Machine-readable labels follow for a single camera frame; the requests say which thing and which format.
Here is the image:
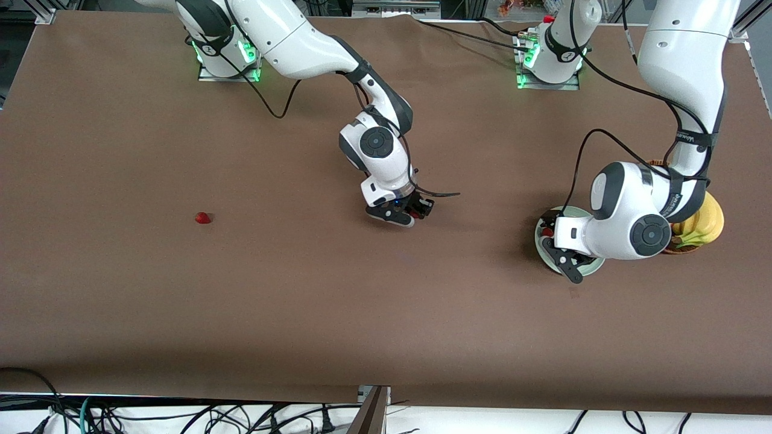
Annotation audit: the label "pale green round plate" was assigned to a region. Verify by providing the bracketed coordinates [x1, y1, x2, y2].
[534, 206, 607, 277]

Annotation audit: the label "brown table cover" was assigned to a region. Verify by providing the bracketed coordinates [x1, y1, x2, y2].
[0, 11, 772, 417]

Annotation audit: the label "brown wicker basket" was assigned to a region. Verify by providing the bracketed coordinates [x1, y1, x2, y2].
[647, 157, 701, 256]

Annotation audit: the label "yellow banana bunch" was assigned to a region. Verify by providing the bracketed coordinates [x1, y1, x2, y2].
[671, 191, 725, 249]

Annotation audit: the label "grey metal background fixture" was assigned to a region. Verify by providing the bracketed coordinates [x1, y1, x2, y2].
[352, 0, 441, 19]

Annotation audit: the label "colourful background objects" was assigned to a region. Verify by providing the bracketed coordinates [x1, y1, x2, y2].
[498, 0, 559, 17]

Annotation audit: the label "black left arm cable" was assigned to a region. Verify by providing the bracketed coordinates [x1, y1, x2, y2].
[563, 0, 713, 213]

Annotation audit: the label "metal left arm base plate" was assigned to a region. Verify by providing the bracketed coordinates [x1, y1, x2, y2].
[516, 30, 581, 91]

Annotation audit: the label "long black base cable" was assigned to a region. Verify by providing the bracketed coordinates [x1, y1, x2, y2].
[413, 16, 539, 54]

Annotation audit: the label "short black base cable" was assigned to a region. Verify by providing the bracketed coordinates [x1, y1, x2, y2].
[479, 16, 523, 38]

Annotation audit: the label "aluminium frame profile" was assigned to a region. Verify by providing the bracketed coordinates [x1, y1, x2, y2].
[347, 385, 391, 434]

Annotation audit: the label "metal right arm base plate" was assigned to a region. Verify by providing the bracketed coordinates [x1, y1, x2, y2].
[197, 36, 262, 83]

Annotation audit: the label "thick black floor cable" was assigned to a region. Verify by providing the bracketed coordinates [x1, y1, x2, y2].
[0, 366, 68, 434]

